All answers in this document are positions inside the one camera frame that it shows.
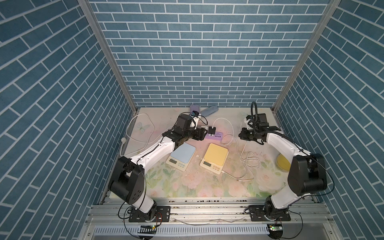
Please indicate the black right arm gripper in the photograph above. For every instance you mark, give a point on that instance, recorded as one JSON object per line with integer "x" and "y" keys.
{"x": 242, "y": 134}

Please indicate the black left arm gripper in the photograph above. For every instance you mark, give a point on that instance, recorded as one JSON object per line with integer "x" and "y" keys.
{"x": 199, "y": 134}

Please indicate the blue top kitchen scale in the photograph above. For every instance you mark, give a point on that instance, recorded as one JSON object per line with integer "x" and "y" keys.
{"x": 180, "y": 158}

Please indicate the black charger adapter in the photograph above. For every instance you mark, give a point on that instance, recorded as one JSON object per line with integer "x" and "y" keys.
{"x": 211, "y": 130}

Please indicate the purple power strip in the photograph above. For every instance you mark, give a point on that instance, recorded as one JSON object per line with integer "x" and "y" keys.
{"x": 217, "y": 136}

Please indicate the yellow top kitchen scale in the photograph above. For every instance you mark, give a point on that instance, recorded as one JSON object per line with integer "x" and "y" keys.
{"x": 214, "y": 158}

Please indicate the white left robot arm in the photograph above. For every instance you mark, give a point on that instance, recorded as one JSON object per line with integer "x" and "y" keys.
{"x": 128, "y": 180}

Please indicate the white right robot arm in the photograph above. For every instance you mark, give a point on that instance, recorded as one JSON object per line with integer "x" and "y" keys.
{"x": 307, "y": 173}

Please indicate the yellow cup with pens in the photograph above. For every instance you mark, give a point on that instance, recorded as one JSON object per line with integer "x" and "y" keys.
{"x": 282, "y": 163}

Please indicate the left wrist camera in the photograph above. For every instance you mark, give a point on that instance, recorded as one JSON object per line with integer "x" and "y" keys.
{"x": 195, "y": 114}

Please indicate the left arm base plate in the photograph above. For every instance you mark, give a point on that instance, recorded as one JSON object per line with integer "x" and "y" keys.
{"x": 156, "y": 214}

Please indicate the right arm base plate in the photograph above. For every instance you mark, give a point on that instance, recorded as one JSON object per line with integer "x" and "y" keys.
{"x": 259, "y": 213}

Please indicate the aluminium corner post right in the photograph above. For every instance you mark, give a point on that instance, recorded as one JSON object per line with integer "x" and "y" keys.
{"x": 318, "y": 30}

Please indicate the aluminium corner post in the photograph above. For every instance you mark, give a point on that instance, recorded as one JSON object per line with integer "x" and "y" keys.
{"x": 95, "y": 26}
{"x": 318, "y": 30}

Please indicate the aluminium front rail frame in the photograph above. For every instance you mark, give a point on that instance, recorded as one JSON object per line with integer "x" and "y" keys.
{"x": 208, "y": 219}

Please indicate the aluminium corner post left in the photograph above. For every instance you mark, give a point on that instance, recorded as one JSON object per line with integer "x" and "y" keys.
{"x": 95, "y": 26}

